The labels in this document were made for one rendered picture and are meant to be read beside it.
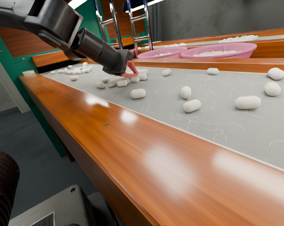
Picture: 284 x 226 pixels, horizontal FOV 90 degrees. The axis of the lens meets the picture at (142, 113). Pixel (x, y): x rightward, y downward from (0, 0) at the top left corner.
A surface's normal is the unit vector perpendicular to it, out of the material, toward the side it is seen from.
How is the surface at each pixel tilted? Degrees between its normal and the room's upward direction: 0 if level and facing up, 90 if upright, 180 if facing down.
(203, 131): 0
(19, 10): 48
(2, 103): 90
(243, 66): 90
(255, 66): 90
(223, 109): 0
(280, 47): 90
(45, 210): 0
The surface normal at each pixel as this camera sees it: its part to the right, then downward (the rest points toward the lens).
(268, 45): -0.72, 0.44
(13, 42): 0.68, 0.26
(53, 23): 0.57, 0.09
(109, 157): -0.17, -0.86
